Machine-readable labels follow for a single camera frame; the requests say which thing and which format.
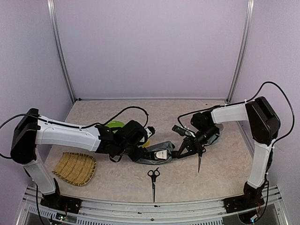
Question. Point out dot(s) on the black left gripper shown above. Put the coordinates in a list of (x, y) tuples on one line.
[(135, 156)]

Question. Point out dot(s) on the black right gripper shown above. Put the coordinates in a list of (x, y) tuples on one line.
[(192, 149)]

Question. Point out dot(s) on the black handled scissors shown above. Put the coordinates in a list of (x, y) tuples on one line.
[(199, 161), (153, 174)]

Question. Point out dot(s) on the grey zipper pouch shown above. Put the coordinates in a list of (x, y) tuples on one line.
[(168, 145)]

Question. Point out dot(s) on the silver black hair clipper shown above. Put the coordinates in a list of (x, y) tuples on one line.
[(157, 155)]

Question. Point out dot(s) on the black handled scissors front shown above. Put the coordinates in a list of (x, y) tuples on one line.
[(153, 174)]

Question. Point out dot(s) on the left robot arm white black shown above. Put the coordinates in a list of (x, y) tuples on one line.
[(34, 129)]

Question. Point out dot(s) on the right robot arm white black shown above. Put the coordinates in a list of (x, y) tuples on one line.
[(264, 125)]

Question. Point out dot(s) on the yellow sponge block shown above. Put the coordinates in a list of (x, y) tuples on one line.
[(146, 144)]

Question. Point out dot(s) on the green plastic plate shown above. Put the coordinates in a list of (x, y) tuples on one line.
[(115, 125)]

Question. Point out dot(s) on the light blue cup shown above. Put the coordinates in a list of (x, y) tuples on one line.
[(215, 138)]

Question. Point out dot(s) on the woven bamboo tray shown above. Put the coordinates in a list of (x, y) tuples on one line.
[(75, 168)]

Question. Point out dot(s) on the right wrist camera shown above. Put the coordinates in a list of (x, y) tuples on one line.
[(183, 131)]

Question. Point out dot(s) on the front aluminium rail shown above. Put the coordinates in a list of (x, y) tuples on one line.
[(105, 212)]

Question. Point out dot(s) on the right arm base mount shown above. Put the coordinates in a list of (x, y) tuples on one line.
[(243, 199)]

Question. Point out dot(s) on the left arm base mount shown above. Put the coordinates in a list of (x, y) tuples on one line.
[(61, 202)]

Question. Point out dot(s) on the right aluminium frame post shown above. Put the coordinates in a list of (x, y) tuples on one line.
[(242, 50)]

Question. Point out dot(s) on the aluminium frame post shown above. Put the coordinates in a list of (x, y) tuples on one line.
[(59, 49), (242, 50)]

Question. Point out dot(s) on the left aluminium frame post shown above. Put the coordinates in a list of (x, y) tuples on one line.
[(59, 49)]

